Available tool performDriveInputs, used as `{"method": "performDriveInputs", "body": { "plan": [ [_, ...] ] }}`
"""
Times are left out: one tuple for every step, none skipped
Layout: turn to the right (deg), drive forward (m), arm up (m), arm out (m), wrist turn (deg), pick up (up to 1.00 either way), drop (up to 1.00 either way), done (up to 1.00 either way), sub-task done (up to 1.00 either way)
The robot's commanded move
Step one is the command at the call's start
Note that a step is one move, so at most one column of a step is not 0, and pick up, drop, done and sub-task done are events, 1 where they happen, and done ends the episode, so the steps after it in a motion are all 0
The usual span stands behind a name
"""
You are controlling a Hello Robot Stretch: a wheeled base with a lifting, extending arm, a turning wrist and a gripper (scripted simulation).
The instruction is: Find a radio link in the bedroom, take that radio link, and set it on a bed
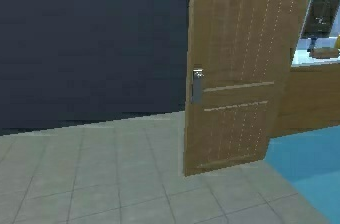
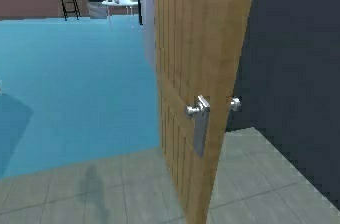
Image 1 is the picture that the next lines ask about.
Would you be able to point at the brown wooden room door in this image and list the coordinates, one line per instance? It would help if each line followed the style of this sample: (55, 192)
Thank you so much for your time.
(234, 100)

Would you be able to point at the brown wooden vanity cabinet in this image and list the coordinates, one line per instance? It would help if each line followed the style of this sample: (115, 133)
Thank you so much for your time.
(321, 93)

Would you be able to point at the grey sink faucet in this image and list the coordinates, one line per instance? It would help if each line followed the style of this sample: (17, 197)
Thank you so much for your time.
(312, 44)

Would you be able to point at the dark framed wall mirror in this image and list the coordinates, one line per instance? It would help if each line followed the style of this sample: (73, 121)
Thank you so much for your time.
(321, 16)

